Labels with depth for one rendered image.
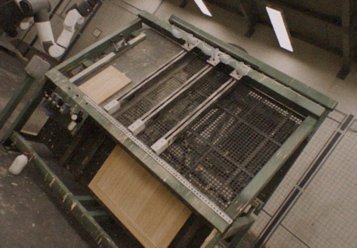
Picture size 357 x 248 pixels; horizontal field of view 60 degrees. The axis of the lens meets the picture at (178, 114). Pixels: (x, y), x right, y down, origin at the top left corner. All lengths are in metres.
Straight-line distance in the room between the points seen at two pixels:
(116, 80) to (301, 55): 5.55
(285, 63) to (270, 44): 0.66
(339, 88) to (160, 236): 5.68
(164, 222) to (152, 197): 0.22
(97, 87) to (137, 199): 1.09
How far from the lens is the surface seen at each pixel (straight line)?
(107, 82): 2.99
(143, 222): 2.61
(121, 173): 2.73
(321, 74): 7.55
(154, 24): 3.47
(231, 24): 8.76
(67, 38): 2.19
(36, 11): 2.12
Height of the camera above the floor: 1.32
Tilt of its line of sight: 2 degrees down
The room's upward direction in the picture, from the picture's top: 35 degrees clockwise
